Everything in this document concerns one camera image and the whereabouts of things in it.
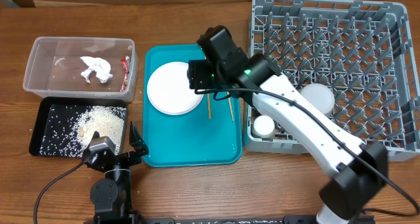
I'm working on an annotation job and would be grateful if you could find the white paper cup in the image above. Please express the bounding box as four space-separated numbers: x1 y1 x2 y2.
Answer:
251 115 276 139

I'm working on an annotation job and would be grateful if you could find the grey bowl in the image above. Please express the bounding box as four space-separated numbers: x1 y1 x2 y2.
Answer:
299 83 335 116

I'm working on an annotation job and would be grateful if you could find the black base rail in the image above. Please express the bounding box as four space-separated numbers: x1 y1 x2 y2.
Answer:
83 214 375 224

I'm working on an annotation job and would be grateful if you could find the grey dishwasher rack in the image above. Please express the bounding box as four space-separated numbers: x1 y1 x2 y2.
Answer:
248 0 419 162

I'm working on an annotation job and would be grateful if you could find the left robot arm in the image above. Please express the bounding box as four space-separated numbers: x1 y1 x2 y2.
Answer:
82 122 149 223

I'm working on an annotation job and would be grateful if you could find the wooden chopstick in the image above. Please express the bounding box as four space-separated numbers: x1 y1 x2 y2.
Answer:
226 92 234 122
206 94 212 120

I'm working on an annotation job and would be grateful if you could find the white napkin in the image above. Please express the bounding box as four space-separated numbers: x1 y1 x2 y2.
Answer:
80 56 113 83

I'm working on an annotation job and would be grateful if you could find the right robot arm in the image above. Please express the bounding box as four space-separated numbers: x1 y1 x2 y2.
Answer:
187 25 388 223

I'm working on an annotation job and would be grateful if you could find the red snack wrapper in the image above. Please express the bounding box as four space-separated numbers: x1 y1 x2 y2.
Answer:
120 56 131 92

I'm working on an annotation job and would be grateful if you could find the white rice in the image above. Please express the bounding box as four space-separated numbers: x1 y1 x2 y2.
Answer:
39 104 127 158

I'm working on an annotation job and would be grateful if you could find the white round plate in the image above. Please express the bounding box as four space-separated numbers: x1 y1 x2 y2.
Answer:
146 62 203 116

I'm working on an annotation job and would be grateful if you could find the black tray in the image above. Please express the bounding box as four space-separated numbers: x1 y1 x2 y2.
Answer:
29 97 128 157

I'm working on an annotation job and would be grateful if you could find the clear plastic bin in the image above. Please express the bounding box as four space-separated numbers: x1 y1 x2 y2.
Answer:
23 37 138 102

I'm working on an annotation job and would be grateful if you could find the teal serving tray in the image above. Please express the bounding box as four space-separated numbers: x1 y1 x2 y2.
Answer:
142 43 243 168

